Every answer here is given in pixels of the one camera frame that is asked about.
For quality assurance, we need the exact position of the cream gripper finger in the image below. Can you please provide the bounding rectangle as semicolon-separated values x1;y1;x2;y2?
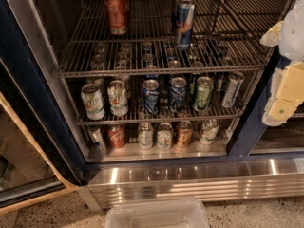
259;21;283;47
262;61;304;126

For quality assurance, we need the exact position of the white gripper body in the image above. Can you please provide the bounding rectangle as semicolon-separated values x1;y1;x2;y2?
279;0;304;61

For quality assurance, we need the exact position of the red coke can front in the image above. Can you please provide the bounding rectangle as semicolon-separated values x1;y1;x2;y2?
105;0;127;35

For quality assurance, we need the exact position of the stainless fridge base grille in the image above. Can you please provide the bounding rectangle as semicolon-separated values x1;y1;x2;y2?
87;158;304;208

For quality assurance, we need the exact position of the blue red bull can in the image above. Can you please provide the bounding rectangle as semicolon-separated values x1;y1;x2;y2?
175;0;195;49

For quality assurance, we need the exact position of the blue soda can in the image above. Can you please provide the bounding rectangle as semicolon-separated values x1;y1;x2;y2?
169;77;187;113

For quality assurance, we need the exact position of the orange brown can bottom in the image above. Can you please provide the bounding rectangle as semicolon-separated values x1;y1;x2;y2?
177;121;193;148

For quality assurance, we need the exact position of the blue pepsi can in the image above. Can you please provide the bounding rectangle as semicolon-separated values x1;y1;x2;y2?
142;80;160;115

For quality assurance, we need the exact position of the white green soda can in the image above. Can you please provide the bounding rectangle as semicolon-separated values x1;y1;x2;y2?
107;80;128;116

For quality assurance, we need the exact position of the red can bottom shelf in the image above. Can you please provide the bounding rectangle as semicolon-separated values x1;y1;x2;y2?
107;124;125;148

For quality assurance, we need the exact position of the white green 7up can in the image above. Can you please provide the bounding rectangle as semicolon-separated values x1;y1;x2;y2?
81;84;105;121

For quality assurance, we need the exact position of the silver can bottom left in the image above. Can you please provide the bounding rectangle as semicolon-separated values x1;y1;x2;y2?
87;125;105;150

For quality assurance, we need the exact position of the glass fridge door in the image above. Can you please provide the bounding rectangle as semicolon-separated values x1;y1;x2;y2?
0;93;79;214

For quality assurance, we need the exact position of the clear plastic bin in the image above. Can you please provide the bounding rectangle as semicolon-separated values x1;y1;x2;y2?
105;199;210;228

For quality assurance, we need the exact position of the top wire shelf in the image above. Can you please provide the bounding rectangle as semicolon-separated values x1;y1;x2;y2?
57;0;288;78

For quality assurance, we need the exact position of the wire shelf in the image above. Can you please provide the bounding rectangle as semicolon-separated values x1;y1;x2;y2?
67;76;244;125
57;0;288;78

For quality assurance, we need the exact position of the middle wire shelf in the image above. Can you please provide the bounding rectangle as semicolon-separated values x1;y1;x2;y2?
67;76;244;125

